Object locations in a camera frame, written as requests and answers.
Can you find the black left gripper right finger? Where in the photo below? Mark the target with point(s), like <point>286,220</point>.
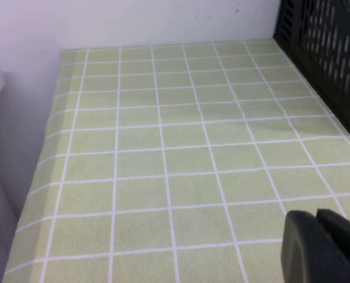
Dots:
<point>348,244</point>

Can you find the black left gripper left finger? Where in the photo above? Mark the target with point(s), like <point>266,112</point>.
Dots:
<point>304,250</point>

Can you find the green checkered tablecloth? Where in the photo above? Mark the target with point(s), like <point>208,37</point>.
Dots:
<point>168,165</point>

